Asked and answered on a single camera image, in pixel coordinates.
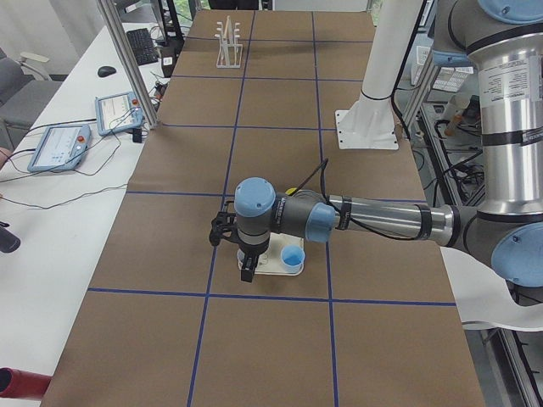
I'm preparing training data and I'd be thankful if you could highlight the black keyboard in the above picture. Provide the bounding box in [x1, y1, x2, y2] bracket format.
[126, 28, 158, 66]

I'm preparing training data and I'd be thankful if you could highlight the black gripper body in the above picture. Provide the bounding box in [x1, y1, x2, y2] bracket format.
[238, 243, 266, 269]

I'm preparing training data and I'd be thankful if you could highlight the far blue teach pendant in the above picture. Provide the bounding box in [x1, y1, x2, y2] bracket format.
[94, 92, 143, 137]

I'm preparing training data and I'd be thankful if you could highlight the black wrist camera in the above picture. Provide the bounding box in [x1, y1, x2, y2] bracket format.
[209, 200, 240, 247]

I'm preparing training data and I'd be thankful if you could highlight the black computer mouse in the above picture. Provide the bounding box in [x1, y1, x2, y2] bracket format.
[97, 65, 117, 78]

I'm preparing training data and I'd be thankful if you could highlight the grey office chair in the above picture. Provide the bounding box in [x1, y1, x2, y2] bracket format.
[1, 50, 61, 134]

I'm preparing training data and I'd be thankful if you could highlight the blue plastic cup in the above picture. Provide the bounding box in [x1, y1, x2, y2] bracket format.
[280, 245, 305, 274]

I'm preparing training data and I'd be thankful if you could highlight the cream plastic tray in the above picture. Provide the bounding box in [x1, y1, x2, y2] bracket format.
[254, 233, 304, 276]

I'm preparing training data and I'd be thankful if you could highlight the near blue teach pendant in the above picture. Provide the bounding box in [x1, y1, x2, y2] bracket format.
[27, 125, 91, 173]

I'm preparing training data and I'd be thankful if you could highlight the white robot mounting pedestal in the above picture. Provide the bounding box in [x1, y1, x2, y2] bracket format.
[335, 0, 425, 150]

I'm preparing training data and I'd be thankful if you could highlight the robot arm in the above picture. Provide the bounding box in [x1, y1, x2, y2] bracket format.
[227, 1, 542, 287]

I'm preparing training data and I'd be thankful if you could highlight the blue teach pendant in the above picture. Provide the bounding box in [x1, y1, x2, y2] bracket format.
[27, 125, 91, 173]
[94, 92, 143, 137]

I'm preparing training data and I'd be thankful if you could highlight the white wire cup rack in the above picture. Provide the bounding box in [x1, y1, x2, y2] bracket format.
[215, 15, 243, 69]

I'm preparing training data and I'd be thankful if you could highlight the white plastic chair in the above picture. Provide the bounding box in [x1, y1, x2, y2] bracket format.
[440, 248, 542, 332]

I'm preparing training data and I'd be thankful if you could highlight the aluminium frame post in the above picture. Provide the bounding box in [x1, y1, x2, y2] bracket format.
[97, 0, 159, 129]

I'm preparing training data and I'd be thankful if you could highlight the red cylinder bottle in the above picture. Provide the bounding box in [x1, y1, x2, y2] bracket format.
[1, 367, 52, 401]

